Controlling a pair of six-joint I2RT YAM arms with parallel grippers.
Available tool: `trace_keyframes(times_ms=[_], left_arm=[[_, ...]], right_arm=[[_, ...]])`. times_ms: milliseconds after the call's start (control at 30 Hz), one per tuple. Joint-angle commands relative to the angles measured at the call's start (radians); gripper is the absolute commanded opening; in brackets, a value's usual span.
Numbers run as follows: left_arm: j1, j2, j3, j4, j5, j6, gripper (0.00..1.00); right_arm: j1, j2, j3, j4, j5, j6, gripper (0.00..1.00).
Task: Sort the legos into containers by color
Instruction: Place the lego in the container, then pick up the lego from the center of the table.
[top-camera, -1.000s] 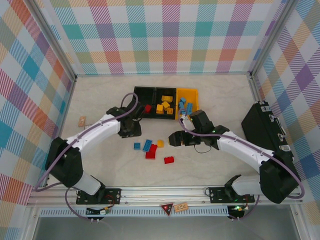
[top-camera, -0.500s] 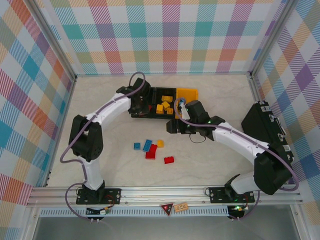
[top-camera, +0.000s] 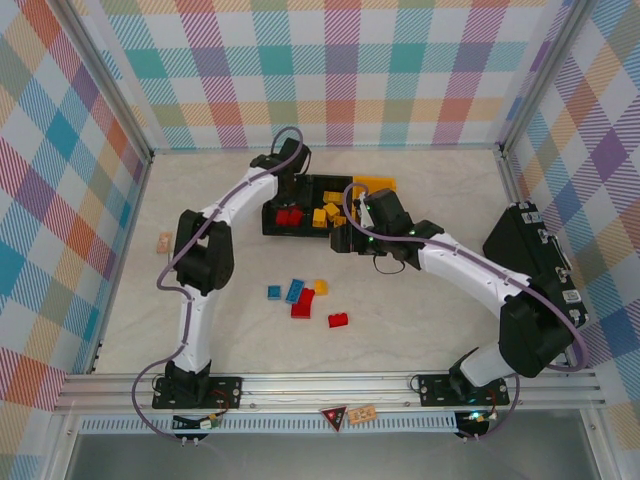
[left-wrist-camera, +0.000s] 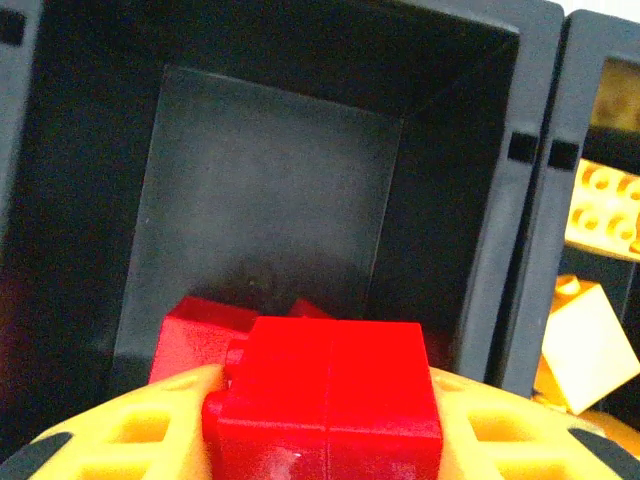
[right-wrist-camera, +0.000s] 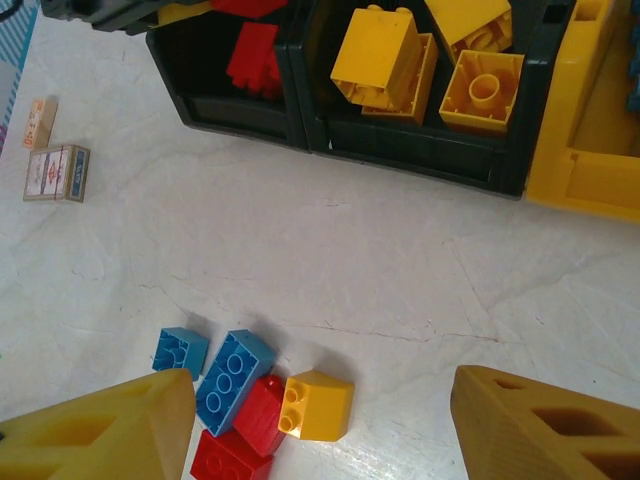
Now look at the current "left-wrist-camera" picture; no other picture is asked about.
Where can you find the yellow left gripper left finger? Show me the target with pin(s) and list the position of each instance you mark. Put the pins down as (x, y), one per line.
(125, 440)

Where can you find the black plastic bin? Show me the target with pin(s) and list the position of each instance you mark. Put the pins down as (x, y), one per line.
(580, 75)
(275, 200)

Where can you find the red lego brick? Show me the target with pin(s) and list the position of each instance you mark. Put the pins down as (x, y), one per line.
(305, 310)
(195, 335)

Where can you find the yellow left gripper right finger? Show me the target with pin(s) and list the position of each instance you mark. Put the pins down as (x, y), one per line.
(525, 440)

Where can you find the red lego bricks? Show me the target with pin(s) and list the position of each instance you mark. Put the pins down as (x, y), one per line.
(325, 400)

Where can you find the yellow lego brick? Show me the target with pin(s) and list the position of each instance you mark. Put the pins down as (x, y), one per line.
(590, 345)
(605, 210)

